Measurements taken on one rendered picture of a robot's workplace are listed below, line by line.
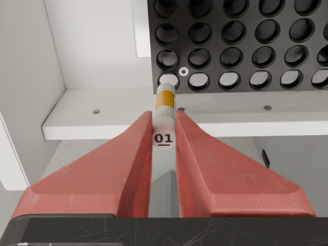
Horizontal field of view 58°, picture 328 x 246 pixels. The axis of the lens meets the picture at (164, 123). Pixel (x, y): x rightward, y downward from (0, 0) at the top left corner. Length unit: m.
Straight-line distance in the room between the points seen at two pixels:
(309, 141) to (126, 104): 0.40
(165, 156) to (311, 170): 0.86
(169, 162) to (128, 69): 1.12
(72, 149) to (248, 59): 1.29
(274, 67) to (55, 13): 0.16
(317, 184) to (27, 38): 0.47
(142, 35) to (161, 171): 1.19
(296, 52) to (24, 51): 0.17
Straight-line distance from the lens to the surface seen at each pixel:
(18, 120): 0.20
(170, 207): 1.22
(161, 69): 0.17
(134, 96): 0.24
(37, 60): 0.22
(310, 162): 0.57
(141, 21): 0.22
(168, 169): 1.38
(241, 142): 1.36
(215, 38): 0.17
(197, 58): 0.21
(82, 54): 0.25
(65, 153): 1.46
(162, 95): 0.15
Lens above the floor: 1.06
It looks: 57 degrees down
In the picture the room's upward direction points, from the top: 177 degrees counter-clockwise
